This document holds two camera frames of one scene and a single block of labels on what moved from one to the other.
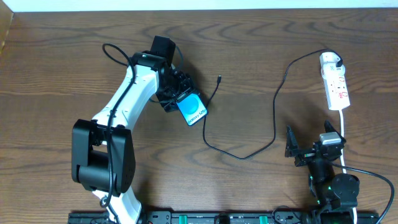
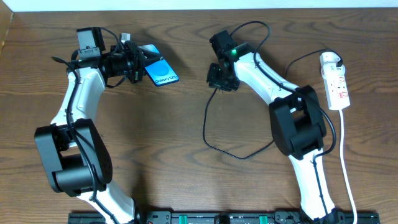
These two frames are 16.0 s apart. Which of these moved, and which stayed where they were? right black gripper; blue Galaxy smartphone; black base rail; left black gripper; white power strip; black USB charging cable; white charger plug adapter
Moved: blue Galaxy smartphone; right black gripper; left black gripper
Stayed: black USB charging cable; white charger plug adapter; white power strip; black base rail
